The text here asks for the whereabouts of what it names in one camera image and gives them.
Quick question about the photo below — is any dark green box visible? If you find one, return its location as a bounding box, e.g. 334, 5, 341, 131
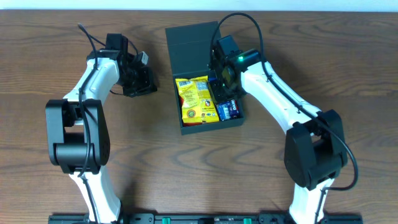
165, 21, 245, 135

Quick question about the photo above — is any blue biscuit bar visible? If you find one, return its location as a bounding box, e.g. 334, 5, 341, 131
208, 78, 229, 121

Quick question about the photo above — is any yellow snack bag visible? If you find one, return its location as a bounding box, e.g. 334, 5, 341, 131
175, 75, 220, 126

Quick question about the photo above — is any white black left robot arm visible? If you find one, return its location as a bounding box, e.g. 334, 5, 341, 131
45, 34, 157, 223

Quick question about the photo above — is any purple Dairy Milk bar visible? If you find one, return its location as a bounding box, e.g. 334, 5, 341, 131
229, 100, 239, 119

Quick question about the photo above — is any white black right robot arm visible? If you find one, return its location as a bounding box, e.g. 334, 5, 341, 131
210, 35, 348, 223

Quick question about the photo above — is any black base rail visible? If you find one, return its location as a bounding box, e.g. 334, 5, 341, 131
48, 213, 363, 224

